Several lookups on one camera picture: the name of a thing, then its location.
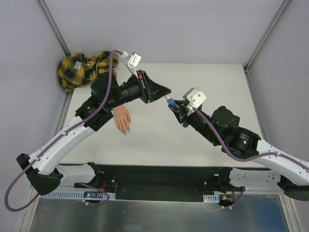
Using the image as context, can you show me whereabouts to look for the purple cable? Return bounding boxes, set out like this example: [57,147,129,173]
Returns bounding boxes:
[194,108,309,172]
[4,49,124,212]

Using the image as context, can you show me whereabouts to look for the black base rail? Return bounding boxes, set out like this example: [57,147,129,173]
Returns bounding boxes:
[59,163,270,201]

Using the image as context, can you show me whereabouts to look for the left white cable duct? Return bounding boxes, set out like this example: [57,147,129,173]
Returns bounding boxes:
[41,189,107,201]

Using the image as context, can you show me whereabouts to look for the mannequin hand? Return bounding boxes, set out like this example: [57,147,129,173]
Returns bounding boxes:
[113,106,131,135]

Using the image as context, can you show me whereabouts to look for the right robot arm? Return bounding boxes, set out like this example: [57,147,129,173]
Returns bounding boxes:
[167,99,309,201]

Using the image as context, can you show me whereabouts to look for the right aluminium frame post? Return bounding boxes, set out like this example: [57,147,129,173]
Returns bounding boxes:
[243,0,293,73]

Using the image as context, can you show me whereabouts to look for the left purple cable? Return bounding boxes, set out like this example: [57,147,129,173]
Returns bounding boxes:
[4,49,124,212]

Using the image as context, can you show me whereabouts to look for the yellow plaid shirt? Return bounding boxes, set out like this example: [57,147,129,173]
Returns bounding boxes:
[56,51,118,92]

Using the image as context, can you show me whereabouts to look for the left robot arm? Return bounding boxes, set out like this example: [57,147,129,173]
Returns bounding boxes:
[16,70,171,195]

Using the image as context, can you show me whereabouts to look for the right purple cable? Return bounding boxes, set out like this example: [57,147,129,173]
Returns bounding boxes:
[194,108,309,172]

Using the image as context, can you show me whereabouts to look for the right white cable duct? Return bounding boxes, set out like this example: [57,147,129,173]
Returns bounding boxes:
[202,193,235,203]

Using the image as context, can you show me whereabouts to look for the left aluminium frame post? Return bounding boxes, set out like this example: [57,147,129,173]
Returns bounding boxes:
[36,0,71,56]

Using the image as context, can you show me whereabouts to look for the blue nail polish bottle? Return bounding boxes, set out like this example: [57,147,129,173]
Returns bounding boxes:
[167,98,177,106]

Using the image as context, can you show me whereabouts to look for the white cable duct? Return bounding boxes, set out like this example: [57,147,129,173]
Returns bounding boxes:
[41,189,107,201]
[202,193,235,203]

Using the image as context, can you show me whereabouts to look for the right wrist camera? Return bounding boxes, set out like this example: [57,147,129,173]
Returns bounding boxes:
[183,87,207,116]

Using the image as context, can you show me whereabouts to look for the aluminium frame post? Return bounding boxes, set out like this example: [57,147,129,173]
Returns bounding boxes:
[243,0,293,73]
[36,0,71,56]

